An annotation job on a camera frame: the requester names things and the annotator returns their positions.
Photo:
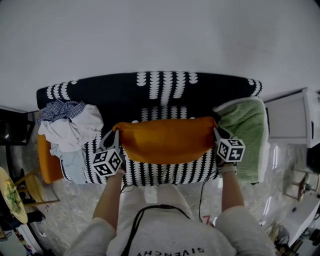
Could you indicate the black white patterned sofa cover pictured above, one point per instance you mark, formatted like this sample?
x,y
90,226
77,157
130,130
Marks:
x,y
120,100

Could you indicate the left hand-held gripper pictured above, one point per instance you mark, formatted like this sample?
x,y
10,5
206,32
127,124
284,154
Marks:
x,y
107,162

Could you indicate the person's left forearm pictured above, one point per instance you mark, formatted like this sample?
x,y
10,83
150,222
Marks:
x,y
107,200

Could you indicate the round yellow table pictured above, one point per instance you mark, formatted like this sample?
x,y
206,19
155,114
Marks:
x,y
23,217

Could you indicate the green knitted blanket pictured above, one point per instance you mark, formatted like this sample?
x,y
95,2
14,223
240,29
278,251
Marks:
x,y
247,130

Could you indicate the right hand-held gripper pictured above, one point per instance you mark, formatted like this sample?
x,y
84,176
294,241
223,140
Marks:
x,y
231,150

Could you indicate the white cabinet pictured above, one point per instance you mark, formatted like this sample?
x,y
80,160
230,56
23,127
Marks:
x,y
287,120

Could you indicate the black framed cabinet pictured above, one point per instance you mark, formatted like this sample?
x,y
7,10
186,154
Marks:
x,y
12,130

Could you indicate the orange sofa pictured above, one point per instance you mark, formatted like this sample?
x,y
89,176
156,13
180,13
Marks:
x,y
48,162

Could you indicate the person's white t-shirt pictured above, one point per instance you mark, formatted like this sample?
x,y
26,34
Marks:
x,y
175,230

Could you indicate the small round wooden stool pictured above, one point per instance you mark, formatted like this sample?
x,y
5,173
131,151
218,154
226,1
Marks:
x,y
35,187

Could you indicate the black round table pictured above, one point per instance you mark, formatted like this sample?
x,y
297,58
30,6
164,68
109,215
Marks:
x,y
313,160

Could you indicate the metal frame wooden stool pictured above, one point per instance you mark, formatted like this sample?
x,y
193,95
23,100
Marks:
x,y
300,185

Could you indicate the white wristwatch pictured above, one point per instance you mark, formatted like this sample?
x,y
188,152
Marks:
x,y
228,168

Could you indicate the light blue cloth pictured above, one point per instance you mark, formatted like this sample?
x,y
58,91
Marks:
x,y
73,167

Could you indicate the yellow flower bouquet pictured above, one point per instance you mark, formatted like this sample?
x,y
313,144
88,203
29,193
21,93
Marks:
x,y
12,197

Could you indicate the orange cushion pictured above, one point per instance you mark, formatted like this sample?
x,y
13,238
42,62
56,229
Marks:
x,y
167,140

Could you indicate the pile of crumpled clothes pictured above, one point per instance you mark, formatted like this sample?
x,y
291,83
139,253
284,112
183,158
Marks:
x,y
75,132

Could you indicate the person's right forearm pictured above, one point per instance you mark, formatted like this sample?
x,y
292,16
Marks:
x,y
232,190

